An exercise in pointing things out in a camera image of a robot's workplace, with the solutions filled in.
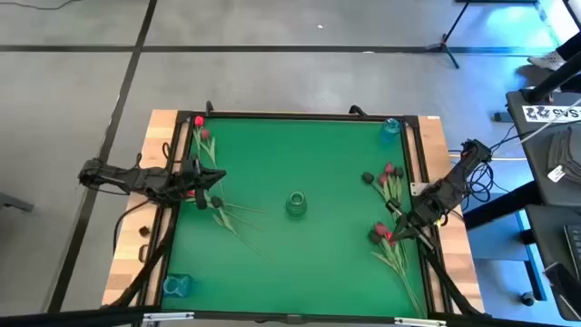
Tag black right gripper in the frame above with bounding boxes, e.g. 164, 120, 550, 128
391, 193, 450, 243

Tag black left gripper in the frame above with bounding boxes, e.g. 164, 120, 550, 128
170, 168, 227, 201

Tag green glass vase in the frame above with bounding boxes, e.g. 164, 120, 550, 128
284, 190, 309, 218

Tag pale blue glass vase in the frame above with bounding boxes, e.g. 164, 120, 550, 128
162, 272, 194, 299

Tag green table mat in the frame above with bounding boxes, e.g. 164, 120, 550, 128
161, 116, 430, 318

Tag black low desk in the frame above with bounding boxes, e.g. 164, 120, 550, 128
524, 203, 581, 322

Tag black tablet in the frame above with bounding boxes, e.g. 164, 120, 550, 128
542, 261, 581, 319

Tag computer keyboard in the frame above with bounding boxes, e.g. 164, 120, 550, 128
563, 223, 581, 281

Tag dark grey stacked sheets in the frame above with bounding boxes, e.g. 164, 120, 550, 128
547, 124, 581, 181

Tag white printed label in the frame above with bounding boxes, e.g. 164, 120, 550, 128
521, 104, 581, 124

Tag black tripod stand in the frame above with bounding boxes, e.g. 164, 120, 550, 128
424, 0, 473, 70

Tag grey chair leg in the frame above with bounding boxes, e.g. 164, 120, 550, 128
0, 191, 35, 213

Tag black diagonal pole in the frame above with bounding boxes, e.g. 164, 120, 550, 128
521, 49, 581, 104

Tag person's shoe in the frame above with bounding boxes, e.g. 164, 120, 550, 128
527, 50, 567, 73

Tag person's leg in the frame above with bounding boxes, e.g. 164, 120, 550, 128
556, 31, 581, 63

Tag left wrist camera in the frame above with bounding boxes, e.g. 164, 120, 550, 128
180, 156, 202, 177

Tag black cable bundle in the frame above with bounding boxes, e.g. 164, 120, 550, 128
447, 122, 527, 214

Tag silver corner bracket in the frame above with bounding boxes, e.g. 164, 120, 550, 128
142, 311, 195, 323
393, 316, 448, 327

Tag black metal table frame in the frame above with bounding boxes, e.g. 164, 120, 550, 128
0, 102, 581, 327

